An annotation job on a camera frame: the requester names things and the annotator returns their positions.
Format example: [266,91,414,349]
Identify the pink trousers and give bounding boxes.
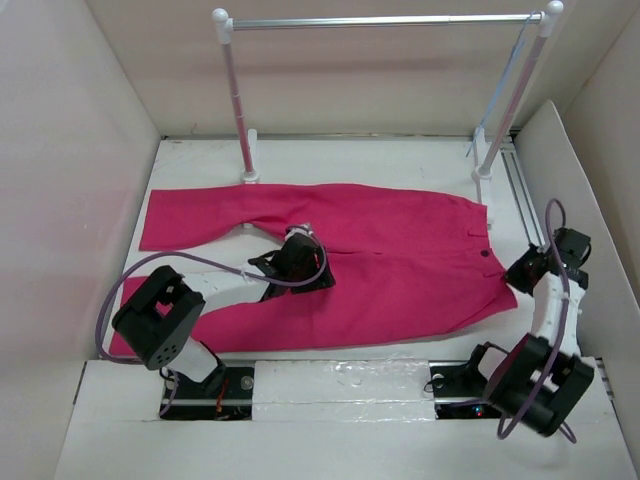
[139,184,517,353]

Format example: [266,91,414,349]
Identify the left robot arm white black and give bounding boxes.
[112,225,335,397]

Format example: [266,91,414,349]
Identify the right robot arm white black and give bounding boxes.
[462,240,594,443]

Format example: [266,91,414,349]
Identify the white clothes rack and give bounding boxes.
[211,1,564,226]

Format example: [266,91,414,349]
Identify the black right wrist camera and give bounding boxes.
[554,227,591,264]

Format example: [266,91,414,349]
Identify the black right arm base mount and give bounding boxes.
[423,342,508,420]

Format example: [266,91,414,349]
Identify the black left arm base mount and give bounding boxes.
[159,362,256,421]

